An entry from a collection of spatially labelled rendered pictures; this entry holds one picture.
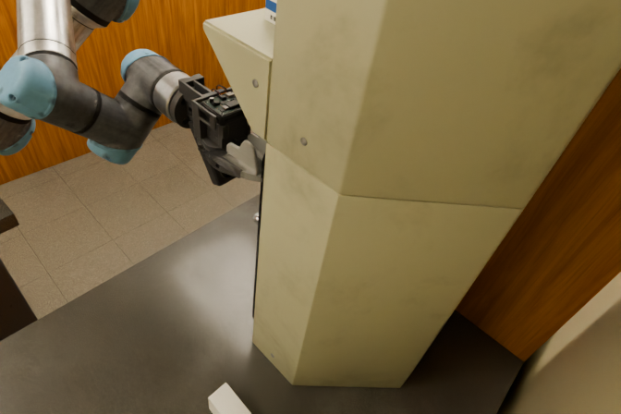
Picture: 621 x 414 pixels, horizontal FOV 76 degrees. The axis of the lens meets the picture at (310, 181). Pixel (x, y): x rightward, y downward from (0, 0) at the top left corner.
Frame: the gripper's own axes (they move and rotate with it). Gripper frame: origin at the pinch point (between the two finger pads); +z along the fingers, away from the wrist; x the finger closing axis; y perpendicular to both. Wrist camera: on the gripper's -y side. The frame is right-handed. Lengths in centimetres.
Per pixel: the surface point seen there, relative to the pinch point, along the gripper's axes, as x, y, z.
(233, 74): -4.6, 15.9, -3.4
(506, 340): 32, -35, 38
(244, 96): -4.5, 14.1, -1.4
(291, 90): -4.6, 18.2, 5.5
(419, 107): -1.0, 20.9, 17.0
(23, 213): -14, -131, -164
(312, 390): -2.5, -37.0, 16.6
